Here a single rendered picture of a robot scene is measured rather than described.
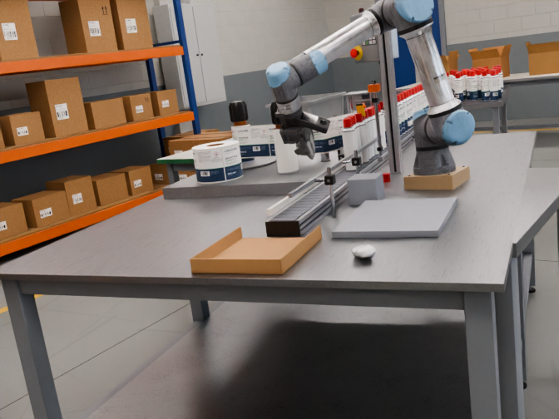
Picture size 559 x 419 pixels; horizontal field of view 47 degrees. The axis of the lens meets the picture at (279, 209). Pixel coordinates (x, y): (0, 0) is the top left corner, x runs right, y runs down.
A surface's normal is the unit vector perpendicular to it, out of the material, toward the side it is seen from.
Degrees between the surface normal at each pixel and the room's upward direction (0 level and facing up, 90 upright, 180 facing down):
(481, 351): 90
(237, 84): 90
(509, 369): 90
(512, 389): 90
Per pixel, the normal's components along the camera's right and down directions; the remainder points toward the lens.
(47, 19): 0.82, 0.03
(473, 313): -0.39, 0.26
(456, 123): 0.34, 0.25
